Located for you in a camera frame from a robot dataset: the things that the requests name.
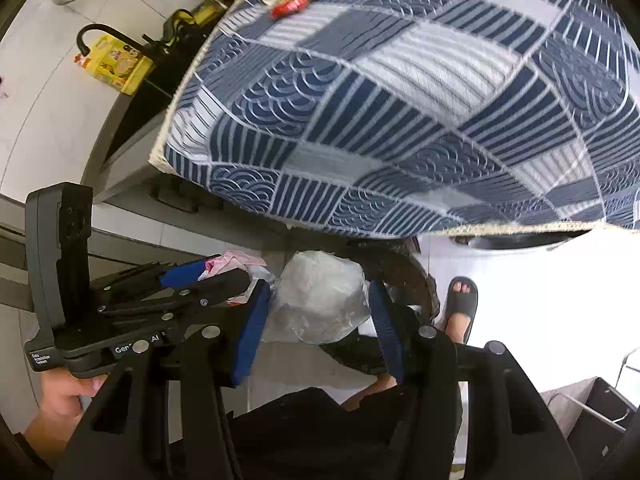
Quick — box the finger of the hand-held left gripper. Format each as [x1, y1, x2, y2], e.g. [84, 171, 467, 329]
[99, 270, 252, 332]
[96, 258, 212, 305]

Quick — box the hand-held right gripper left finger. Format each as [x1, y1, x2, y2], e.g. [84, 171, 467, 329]
[52, 280, 273, 480]

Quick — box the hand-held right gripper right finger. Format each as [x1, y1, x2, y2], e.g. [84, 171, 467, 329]
[369, 279, 584, 480]

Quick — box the pink white wrapper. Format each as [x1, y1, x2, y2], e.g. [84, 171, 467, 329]
[199, 250, 276, 306]

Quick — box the clear plastic cup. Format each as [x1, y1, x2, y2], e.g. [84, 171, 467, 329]
[262, 250, 372, 345]

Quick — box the person's left hand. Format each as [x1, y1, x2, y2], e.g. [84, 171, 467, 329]
[22, 372, 108, 461]

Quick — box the person's foot in grey slipper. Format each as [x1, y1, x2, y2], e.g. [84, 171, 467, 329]
[434, 276, 480, 346]

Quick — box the person's dark clothing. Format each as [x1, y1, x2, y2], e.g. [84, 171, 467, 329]
[170, 385, 462, 480]

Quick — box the black kitchen sink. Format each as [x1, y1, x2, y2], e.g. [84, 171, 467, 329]
[106, 45, 211, 157]

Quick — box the yellow dish soap bottle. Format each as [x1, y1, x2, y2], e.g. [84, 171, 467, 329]
[75, 35, 155, 96]

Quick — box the blue white patterned tablecloth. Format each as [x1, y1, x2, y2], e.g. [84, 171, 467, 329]
[149, 0, 640, 239]

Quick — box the grey storage box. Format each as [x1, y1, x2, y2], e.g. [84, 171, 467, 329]
[540, 375, 640, 461]

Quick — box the black curved faucet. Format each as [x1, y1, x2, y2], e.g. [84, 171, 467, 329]
[76, 23, 171, 54]

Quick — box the black and yellow dishcloth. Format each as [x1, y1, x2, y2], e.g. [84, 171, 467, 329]
[160, 7, 211, 44]

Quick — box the yellow green sponge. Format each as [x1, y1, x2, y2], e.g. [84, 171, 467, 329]
[192, 0, 221, 26]

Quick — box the red snack wrapper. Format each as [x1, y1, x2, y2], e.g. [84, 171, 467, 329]
[270, 0, 314, 20]

